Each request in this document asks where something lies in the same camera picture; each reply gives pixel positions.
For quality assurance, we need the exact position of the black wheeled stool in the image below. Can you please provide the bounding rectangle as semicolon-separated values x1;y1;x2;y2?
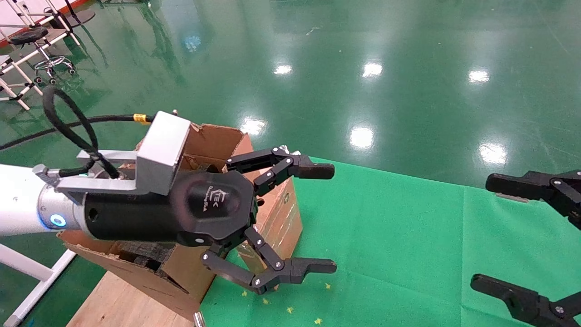
9;26;77;86

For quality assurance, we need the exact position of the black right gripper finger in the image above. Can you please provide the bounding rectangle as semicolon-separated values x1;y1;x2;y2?
486;169;581;228
471;273;581;327

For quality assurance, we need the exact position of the white pipe table frame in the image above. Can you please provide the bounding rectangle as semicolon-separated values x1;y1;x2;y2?
0;244;77;327

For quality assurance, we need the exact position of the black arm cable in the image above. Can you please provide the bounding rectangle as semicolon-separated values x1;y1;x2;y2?
0;86;157;178

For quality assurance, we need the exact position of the black round stand base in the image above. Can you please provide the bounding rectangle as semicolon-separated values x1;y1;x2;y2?
50;9;96;30

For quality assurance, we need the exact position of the white pipe frame rack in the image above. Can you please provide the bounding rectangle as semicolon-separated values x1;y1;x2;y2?
0;0;82;112

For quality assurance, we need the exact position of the green table cloth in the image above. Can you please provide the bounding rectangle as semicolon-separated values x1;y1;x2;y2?
200;157;581;327

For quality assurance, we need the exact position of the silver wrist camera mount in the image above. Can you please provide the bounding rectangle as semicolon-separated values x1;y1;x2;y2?
57;111;191;196

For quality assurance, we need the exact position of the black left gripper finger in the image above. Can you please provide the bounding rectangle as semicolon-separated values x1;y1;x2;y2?
226;146;336;197
201;226;338;296

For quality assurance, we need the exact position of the open brown cardboard carton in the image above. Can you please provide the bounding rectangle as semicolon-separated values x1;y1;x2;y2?
57;122;255;321

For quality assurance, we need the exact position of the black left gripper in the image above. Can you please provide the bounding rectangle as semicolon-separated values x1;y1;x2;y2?
84;170;260;249

